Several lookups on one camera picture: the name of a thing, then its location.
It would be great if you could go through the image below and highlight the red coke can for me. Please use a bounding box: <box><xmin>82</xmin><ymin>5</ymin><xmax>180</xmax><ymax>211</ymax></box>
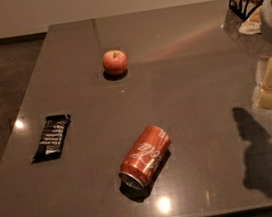
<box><xmin>119</xmin><ymin>125</ymin><xmax>171</xmax><ymax>191</ymax></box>

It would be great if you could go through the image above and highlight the red apple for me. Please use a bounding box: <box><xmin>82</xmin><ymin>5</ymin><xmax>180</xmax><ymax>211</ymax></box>
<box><xmin>102</xmin><ymin>50</ymin><xmax>128</xmax><ymax>76</ymax></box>

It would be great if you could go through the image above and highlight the black snack bar wrapper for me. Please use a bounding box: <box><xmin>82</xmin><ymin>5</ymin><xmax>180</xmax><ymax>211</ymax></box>
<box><xmin>33</xmin><ymin>114</ymin><xmax>71</xmax><ymax>163</ymax></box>

